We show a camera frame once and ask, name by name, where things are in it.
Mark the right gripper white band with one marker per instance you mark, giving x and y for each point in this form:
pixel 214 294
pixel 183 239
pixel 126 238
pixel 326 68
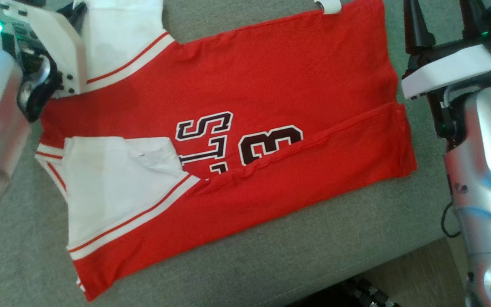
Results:
pixel 446 68

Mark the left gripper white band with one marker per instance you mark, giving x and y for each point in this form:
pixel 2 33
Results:
pixel 58 42

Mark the red basketball jersey number 23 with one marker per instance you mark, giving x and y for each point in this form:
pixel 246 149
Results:
pixel 271 85

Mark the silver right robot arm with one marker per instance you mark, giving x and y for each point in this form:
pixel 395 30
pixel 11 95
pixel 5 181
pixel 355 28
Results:
pixel 484 170

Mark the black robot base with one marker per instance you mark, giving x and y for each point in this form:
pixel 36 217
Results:
pixel 356 295

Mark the wide grey sofa seat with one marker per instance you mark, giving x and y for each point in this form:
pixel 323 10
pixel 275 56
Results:
pixel 271 256

